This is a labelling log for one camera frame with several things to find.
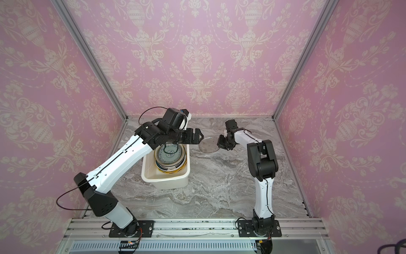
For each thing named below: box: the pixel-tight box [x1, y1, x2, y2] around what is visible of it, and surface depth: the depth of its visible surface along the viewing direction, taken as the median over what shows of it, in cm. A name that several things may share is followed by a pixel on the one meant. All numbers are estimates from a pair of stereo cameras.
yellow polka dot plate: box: [156, 157, 188, 175], surface depth 91 cm
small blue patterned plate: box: [154, 143, 186, 166], surface depth 94 cm
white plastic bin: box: [141, 144, 191, 190], surface depth 78 cm
